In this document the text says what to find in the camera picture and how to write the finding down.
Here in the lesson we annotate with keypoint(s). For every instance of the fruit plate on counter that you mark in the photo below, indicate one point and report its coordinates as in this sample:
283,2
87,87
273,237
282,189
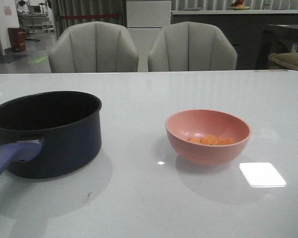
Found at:
239,5

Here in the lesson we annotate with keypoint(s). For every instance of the dark blue saucepan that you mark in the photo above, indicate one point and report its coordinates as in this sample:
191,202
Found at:
49,134

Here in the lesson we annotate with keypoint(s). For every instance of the left beige chair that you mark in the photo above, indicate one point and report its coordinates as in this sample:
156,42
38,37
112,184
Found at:
94,47

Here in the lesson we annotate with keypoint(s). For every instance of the orange ham slices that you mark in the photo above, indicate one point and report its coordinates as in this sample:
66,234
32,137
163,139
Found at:
211,140

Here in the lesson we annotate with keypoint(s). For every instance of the white cabinet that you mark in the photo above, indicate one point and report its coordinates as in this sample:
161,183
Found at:
144,20

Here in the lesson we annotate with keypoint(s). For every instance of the dark side table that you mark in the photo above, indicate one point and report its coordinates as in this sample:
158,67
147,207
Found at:
276,39

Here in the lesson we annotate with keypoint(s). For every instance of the red barrier tape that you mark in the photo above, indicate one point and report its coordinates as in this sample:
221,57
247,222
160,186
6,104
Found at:
98,16

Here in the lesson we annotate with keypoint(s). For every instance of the red trash bin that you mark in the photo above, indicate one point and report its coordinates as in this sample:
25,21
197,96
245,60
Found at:
16,38

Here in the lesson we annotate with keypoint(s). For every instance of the right beige chair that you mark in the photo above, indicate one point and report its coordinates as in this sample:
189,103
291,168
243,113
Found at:
191,46

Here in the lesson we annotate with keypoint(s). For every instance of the beige chair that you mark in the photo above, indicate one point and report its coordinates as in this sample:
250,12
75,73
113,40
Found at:
191,46
94,47

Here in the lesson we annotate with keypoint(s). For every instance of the tan cushion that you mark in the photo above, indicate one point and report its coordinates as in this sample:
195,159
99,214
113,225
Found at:
283,61

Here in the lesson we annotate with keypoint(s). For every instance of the pink bowl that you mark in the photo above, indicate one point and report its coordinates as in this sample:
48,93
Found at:
200,122

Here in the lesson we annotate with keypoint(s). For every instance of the grey counter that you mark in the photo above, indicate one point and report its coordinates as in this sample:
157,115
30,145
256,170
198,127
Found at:
243,28

